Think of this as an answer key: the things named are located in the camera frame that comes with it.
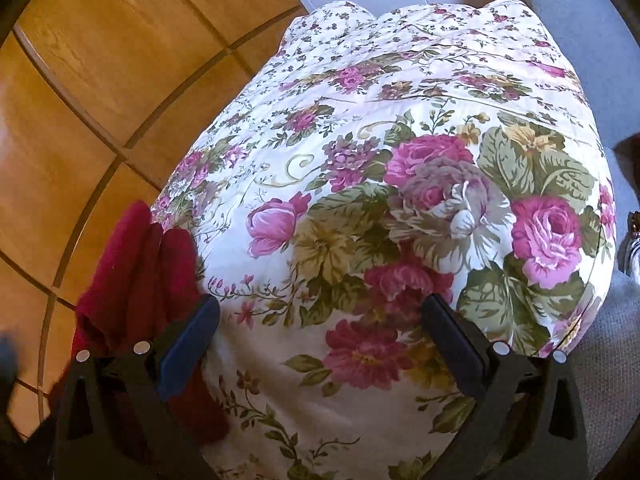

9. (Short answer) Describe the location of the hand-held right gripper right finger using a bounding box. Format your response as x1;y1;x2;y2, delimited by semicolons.
421;295;591;480

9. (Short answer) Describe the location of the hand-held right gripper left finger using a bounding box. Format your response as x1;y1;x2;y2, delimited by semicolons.
50;294;222;480

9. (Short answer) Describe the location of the red garment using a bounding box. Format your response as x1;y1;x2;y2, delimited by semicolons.
70;200;232;448

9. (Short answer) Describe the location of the floral bedspread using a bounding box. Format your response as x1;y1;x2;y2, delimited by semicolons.
150;0;618;480

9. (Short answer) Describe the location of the striped object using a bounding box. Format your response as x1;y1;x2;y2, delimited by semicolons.
619;211;640;277

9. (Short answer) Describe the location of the wooden wardrobe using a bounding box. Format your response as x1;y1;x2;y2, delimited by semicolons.
0;0;311;441

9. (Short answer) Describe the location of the dark brown object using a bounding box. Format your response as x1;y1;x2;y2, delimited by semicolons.
614;132;640;171

